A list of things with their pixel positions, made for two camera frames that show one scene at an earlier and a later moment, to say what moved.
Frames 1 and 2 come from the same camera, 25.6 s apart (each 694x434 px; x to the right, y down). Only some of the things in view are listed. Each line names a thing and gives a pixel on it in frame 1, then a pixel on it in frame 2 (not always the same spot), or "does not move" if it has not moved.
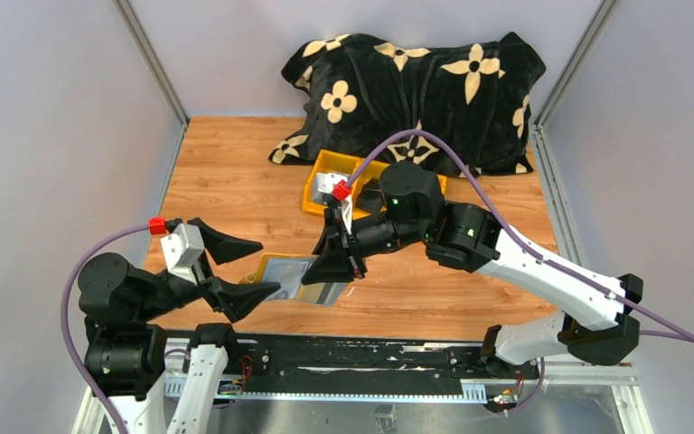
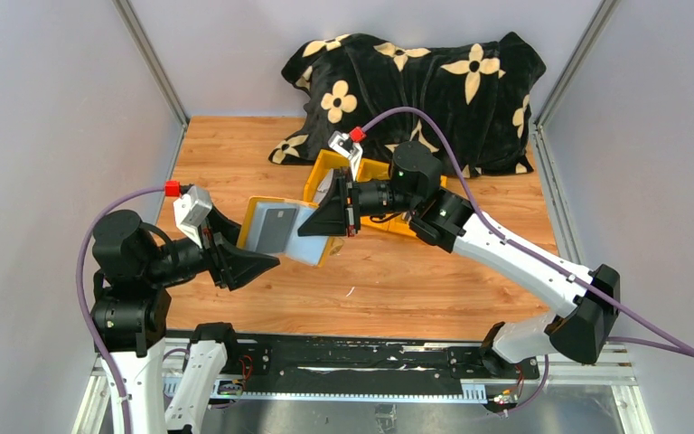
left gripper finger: x=239 y=300 to x=239 y=267
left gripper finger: x=222 y=247 to x=228 y=229
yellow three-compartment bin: x=363 y=177 does not move
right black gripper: x=348 y=245 to x=351 y=202
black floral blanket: x=475 y=96 does not move
